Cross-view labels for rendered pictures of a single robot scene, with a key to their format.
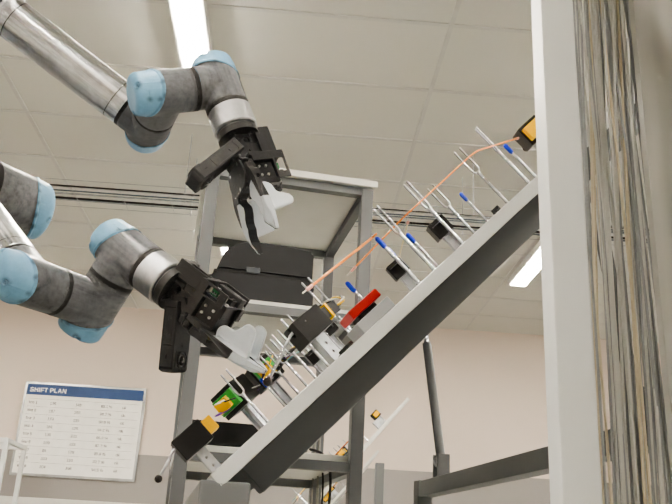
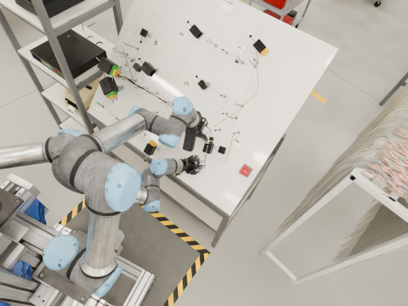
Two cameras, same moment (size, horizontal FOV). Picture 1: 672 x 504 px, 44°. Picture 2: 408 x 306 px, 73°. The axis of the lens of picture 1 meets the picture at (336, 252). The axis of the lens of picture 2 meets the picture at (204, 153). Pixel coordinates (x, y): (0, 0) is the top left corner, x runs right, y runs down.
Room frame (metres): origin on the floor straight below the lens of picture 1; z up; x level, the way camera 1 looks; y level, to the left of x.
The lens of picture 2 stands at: (0.71, 0.71, 2.39)
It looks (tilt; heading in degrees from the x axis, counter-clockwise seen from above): 57 degrees down; 309
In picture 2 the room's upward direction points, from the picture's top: 10 degrees clockwise
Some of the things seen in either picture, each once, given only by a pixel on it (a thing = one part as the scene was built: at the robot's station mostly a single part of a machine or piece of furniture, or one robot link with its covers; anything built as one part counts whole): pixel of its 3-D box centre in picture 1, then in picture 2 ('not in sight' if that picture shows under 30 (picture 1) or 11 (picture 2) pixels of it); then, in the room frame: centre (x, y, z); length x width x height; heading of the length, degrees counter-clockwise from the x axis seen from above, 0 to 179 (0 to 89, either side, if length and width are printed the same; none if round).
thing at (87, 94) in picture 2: not in sight; (87, 93); (2.34, 0.23, 0.76); 0.30 x 0.21 x 0.20; 105
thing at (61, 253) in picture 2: not in sight; (66, 254); (1.14, 0.85, 1.33); 0.13 x 0.12 x 0.14; 21
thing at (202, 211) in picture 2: not in sight; (188, 197); (1.24, 0.15, 0.60); 0.55 x 0.03 x 0.39; 11
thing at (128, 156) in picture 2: not in sight; (130, 154); (1.78, 0.25, 0.60); 0.55 x 0.02 x 0.39; 11
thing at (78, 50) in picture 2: (240, 444); (69, 54); (2.39, 0.24, 1.09); 0.35 x 0.33 x 0.07; 11
